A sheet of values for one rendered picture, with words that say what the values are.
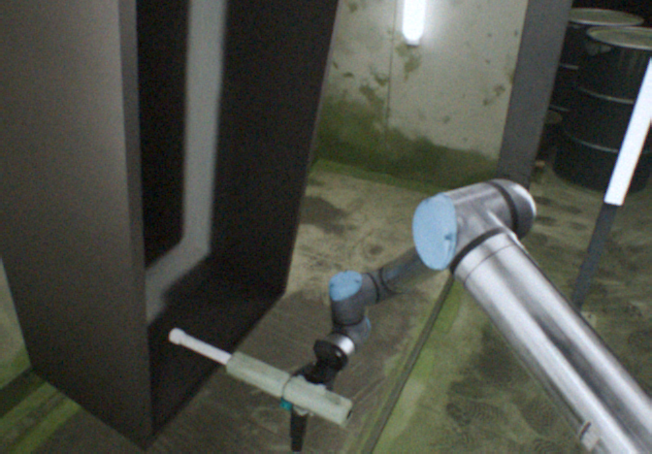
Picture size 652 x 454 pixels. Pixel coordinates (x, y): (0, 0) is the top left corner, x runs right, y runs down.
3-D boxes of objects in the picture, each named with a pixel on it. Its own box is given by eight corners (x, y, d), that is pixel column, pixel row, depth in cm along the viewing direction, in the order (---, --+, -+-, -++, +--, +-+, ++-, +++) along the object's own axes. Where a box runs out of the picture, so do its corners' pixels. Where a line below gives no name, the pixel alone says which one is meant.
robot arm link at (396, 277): (546, 156, 87) (390, 261, 147) (494, 171, 82) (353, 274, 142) (577, 215, 84) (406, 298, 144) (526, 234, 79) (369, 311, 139)
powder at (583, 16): (645, 18, 334) (645, 16, 333) (634, 31, 296) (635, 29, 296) (564, 10, 361) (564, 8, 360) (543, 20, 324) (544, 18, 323)
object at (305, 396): (345, 462, 117) (355, 395, 106) (337, 478, 113) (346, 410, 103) (184, 383, 135) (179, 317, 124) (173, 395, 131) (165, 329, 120)
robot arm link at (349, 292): (357, 264, 139) (360, 302, 143) (320, 275, 134) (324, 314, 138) (375, 276, 131) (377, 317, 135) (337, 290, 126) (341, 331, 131)
